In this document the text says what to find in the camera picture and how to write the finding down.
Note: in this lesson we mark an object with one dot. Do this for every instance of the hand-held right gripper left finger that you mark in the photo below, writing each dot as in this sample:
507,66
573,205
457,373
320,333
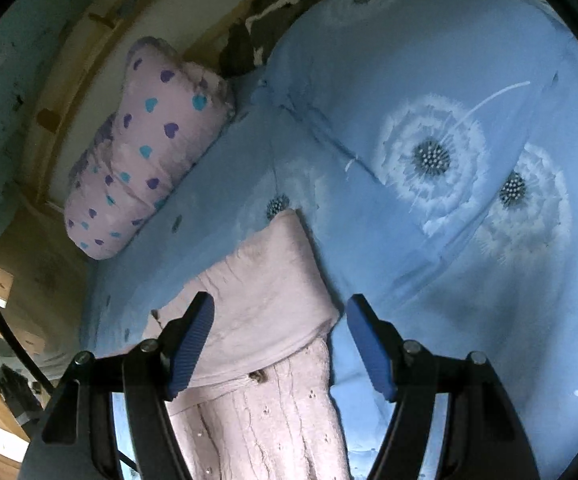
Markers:
193,347

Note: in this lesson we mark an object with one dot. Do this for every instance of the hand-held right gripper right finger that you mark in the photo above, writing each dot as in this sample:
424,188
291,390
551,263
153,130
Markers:
369,345

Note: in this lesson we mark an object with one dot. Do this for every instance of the pink knitted sweater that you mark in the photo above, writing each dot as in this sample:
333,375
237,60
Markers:
269,305

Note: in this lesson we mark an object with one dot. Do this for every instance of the blue bed sheet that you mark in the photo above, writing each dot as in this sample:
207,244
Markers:
209,200

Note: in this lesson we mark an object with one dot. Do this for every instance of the pink heart-print pillow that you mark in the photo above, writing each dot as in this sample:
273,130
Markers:
139,155

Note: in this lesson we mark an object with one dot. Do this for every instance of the blue dandelion-print duvet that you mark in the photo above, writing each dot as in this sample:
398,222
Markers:
434,135

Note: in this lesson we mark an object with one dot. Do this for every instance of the dark grey cloth white trim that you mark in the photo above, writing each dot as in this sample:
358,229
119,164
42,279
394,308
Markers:
269,25

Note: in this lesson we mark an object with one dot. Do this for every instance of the wooden bed frame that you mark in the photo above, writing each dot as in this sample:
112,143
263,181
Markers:
84,60

